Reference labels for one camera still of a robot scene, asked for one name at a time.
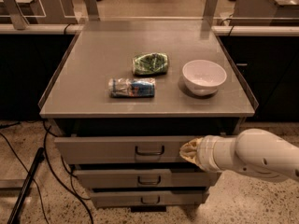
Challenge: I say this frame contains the grey metal post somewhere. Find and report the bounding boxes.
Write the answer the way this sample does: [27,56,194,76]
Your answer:
[84,0,99,21]
[3,0,27,30]
[203,0,218,25]

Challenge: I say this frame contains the right grey metal post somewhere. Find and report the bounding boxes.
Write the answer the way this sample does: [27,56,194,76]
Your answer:
[203,0,218,25]

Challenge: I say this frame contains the green snack bag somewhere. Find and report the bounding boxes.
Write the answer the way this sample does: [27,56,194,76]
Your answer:
[133,52,169,76]

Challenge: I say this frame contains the black floor cable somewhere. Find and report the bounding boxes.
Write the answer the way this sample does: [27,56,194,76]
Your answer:
[0,119,95,224]

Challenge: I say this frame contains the grey middle drawer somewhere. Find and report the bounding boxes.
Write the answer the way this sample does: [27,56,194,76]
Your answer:
[75,169,219,189]

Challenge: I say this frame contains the white horizontal rail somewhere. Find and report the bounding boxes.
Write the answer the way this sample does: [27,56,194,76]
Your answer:
[0,24,299,36]

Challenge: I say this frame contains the black bar on floor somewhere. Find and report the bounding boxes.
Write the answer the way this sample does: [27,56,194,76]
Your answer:
[7,147,44,224]

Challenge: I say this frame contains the middle grey metal post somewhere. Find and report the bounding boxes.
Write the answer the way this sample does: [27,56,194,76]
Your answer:
[84,0,99,21]

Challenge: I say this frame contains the left grey metal post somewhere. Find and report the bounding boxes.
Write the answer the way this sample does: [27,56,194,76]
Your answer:
[3,0,27,30]

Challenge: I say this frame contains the blue snack bag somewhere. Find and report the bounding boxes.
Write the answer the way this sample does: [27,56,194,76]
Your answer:
[108,78,155,98]

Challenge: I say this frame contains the grey background desk left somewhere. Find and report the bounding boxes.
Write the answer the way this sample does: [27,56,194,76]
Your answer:
[0,0,78,25]

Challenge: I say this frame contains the grey background desk right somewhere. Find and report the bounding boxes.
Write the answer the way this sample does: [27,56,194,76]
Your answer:
[230,0,299,26]

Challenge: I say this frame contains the grey top drawer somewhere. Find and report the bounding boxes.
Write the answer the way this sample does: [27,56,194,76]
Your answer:
[54,136,194,164]

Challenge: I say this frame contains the white ceramic bowl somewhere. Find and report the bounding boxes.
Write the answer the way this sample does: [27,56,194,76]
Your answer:
[182,60,227,96]

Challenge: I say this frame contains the grey bottom drawer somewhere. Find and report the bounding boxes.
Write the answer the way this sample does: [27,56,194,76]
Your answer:
[90,188,208,208]

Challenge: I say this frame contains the grey background desk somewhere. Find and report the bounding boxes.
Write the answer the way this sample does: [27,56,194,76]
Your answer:
[0,0,78,25]
[230,0,299,26]

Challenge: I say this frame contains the grey drawer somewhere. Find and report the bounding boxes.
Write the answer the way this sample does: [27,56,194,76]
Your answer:
[90,188,208,208]
[54,136,194,164]
[75,169,219,189]

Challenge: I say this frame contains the grey drawer cabinet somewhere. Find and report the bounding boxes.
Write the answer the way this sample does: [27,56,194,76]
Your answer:
[39,21,258,208]

